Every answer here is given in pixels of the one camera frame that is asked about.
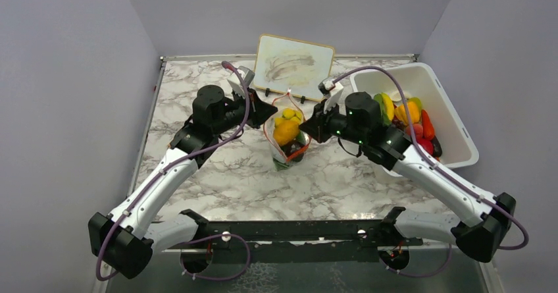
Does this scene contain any dark eggplant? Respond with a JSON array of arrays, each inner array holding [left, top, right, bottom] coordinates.
[[430, 136, 443, 158]]

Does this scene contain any green leaf vegetable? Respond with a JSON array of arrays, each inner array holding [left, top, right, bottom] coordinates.
[[373, 93, 392, 126]]

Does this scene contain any pink peach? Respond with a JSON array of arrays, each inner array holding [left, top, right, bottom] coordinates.
[[405, 123, 424, 140]]

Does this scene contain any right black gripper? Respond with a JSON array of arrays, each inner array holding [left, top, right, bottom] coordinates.
[[299, 99, 366, 146]]

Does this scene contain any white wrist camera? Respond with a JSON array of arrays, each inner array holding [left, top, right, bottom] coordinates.
[[318, 77, 343, 113], [227, 66, 255, 98]]

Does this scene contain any small whiteboard with wood frame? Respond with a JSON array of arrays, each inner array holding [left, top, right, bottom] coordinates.
[[253, 34, 336, 101]]

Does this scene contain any red apple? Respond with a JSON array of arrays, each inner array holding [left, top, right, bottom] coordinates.
[[417, 138, 434, 156]]

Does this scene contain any clear zip top bag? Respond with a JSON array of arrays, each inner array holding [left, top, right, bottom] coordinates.
[[263, 92, 311, 171]]

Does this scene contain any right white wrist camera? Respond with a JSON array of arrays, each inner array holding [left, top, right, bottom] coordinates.
[[318, 77, 343, 113]]

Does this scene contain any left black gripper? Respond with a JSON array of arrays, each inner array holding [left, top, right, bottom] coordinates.
[[213, 87, 278, 136]]

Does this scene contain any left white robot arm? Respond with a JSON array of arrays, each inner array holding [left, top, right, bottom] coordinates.
[[88, 85, 278, 280]]

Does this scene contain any red chili pepper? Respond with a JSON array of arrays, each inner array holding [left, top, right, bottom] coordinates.
[[421, 109, 436, 141]]

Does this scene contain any dark round mushroom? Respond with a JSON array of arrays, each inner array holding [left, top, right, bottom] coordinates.
[[282, 141, 305, 163]]

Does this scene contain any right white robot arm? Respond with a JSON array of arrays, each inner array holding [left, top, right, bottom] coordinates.
[[300, 92, 517, 263]]

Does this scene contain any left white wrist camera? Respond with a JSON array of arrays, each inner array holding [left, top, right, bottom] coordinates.
[[227, 66, 255, 98]]

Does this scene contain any orange mango fruit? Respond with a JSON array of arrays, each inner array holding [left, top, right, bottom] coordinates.
[[273, 120, 300, 147]]

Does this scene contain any white garlic bulb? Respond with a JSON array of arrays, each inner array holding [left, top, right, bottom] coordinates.
[[388, 91, 411, 102]]

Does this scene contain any white plastic bin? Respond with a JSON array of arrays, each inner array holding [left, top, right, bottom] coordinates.
[[350, 63, 479, 169]]

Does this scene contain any yellow bell pepper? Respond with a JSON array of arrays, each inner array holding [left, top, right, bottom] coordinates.
[[394, 101, 422, 125]]

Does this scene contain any green lettuce head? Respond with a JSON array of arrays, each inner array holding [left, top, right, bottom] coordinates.
[[272, 158, 290, 171]]

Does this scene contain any yellow banana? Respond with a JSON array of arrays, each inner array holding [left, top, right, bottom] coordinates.
[[380, 93, 395, 122], [274, 108, 304, 126]]

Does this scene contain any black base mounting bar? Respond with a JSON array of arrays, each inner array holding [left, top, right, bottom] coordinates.
[[172, 209, 423, 264]]

